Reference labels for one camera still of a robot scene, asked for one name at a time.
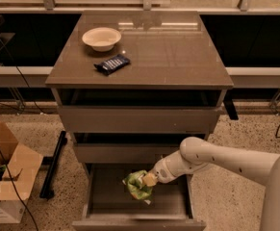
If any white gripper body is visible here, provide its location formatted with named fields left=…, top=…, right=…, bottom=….
left=151, top=151, right=191, bottom=184

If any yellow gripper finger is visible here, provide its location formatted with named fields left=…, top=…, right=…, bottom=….
left=142, top=172, right=158, bottom=187

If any green jalapeno chip bag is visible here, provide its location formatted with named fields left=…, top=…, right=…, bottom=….
left=122, top=170, right=153, bottom=205

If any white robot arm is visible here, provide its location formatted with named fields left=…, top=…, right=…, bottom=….
left=142, top=137, right=280, bottom=231

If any grey open bottom drawer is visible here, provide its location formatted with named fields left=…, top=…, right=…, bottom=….
left=72, top=164, right=206, bottom=231

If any grey middle drawer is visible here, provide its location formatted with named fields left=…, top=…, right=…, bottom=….
left=73, top=133, right=206, bottom=164

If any grey drawer cabinet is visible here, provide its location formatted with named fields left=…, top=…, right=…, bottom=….
left=44, top=11, right=234, bottom=231

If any grey top drawer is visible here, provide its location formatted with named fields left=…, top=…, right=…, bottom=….
left=51, top=86, right=226, bottom=134

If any black table leg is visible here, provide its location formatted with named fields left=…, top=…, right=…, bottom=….
left=223, top=90, right=239, bottom=120

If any black metal bar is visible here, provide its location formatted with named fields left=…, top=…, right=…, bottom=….
left=39, top=131, right=67, bottom=199

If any dark blue snack packet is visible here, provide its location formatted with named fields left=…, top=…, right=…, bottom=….
left=94, top=54, right=131, bottom=76

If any open cardboard box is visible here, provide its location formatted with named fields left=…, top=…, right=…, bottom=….
left=0, top=123, right=43, bottom=200

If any white bowl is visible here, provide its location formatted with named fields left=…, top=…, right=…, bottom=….
left=82, top=27, right=121, bottom=52

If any white box with logo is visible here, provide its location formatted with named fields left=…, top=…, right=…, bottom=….
left=0, top=200, right=25, bottom=224

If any black cable on left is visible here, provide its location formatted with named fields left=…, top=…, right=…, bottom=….
left=0, top=32, right=47, bottom=231

